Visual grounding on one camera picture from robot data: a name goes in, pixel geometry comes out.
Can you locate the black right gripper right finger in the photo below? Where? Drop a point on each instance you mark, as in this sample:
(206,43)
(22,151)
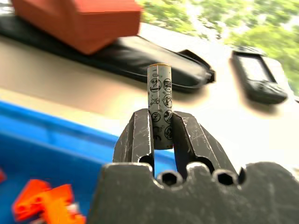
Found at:
(198,140)

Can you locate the small orange plastic piece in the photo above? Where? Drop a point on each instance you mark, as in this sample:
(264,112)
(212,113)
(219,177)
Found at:
(2,175)

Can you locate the orange plastic block part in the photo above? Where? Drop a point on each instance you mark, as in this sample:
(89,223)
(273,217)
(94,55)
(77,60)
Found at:
(50,203)

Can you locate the blue plastic bin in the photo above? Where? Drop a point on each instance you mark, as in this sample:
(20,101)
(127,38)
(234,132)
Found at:
(53,149)

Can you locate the grey cylindrical battery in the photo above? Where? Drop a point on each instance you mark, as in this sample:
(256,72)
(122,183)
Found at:
(160,102)

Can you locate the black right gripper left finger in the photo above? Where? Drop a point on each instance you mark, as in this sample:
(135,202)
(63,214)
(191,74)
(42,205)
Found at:
(135,137)

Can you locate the black handheld device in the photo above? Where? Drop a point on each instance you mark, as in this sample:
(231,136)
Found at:
(257,74)

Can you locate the orange rectangular box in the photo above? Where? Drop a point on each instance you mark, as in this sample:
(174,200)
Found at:
(81,21)

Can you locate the black flat pouch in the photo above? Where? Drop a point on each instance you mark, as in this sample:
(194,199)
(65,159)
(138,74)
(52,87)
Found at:
(121,60)

